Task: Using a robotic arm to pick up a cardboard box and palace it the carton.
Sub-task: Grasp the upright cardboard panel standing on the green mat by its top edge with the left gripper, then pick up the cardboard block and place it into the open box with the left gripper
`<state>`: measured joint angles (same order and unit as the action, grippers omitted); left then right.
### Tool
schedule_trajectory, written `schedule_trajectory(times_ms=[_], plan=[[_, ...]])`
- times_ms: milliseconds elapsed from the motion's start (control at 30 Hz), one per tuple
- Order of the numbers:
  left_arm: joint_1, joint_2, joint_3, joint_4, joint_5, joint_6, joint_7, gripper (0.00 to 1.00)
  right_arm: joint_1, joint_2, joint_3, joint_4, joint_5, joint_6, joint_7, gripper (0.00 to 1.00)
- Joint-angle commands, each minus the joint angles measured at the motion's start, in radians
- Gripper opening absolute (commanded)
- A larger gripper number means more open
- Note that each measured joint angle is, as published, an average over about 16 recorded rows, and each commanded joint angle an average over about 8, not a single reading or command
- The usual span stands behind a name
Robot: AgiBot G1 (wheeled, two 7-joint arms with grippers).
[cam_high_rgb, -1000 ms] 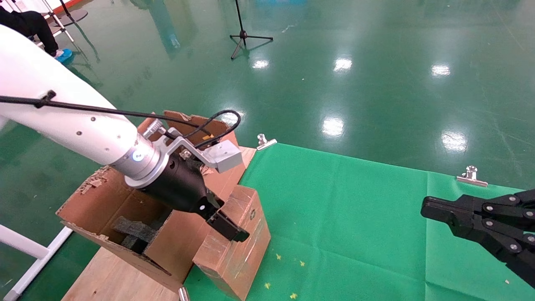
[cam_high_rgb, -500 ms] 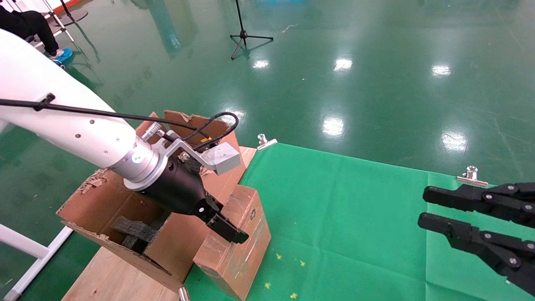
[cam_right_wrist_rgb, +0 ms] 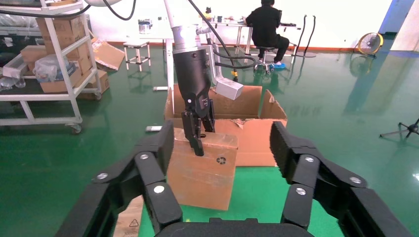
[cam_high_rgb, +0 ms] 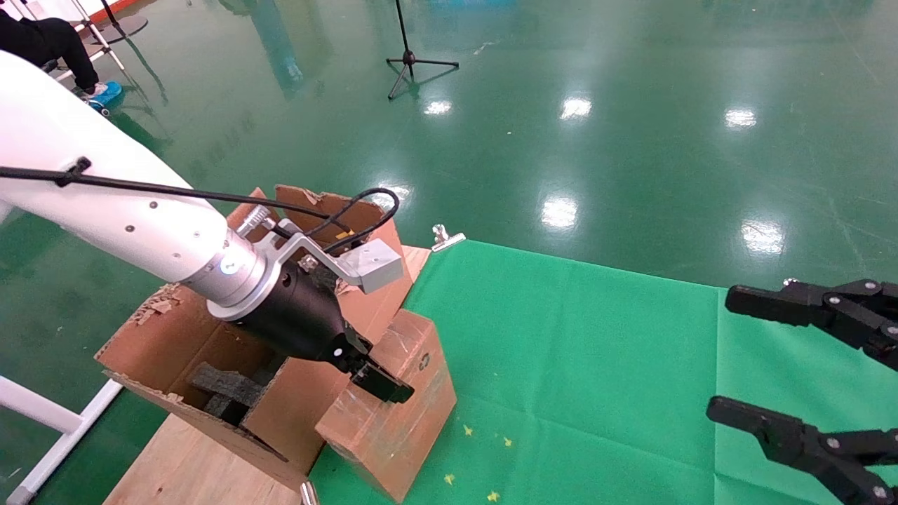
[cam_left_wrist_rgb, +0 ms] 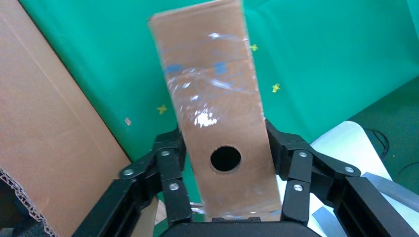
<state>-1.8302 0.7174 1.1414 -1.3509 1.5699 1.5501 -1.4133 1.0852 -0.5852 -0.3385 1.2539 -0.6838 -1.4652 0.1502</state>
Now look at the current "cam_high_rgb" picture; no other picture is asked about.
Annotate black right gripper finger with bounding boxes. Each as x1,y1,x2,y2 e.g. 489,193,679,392
725,278,898,369
706,396,898,505

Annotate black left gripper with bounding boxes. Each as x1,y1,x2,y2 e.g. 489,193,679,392
235,263,415,404

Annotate small brown cardboard box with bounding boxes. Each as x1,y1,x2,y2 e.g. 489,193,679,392
316,309,458,504

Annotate large open cardboard carton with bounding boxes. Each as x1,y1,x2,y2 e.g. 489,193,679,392
95,184,430,492

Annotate black foam block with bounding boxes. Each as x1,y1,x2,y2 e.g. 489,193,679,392
188,361,281,426

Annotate green cloth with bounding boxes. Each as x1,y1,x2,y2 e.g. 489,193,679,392
309,238,898,505

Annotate black tripod stand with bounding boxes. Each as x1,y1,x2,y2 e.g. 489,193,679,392
386,0,460,100

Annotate blue shoe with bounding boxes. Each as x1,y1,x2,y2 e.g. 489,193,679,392
83,81,123,109

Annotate white tripod legs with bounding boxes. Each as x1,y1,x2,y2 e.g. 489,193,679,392
67,0,127,72

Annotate black round-base stand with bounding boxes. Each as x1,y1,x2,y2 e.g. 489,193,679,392
84,0,149,44

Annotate seated person in black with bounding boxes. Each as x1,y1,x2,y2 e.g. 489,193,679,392
0,11,99,90

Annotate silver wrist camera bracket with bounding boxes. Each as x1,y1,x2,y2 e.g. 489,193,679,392
239,205,404,295

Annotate white metal frame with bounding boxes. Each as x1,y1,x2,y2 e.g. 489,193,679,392
0,375,123,505

